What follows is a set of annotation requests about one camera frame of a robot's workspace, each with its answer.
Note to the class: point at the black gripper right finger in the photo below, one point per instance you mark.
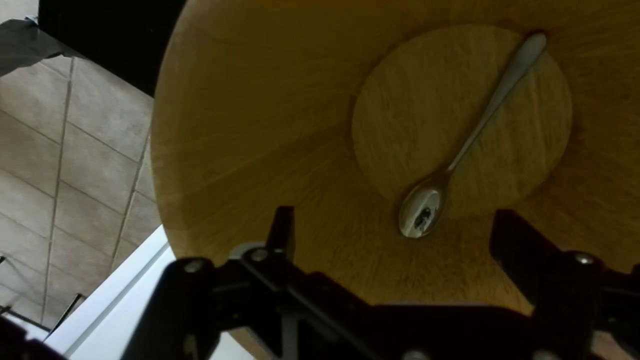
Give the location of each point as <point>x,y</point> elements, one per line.
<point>573,301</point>

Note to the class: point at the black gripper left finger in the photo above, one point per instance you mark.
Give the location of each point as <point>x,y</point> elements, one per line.
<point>220,307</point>

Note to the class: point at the silver spoon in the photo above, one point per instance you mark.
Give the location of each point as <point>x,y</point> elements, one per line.
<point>490,110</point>

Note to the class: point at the wooden bowl with zebra pattern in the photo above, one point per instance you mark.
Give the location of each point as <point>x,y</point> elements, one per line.
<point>281,121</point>

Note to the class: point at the black table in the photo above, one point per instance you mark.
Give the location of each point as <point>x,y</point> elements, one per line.
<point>113,32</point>

